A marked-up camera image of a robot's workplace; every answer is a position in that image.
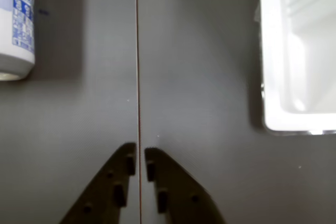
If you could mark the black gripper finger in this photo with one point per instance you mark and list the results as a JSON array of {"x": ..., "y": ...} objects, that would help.
[
  {"x": 181, "y": 190},
  {"x": 105, "y": 187}
]

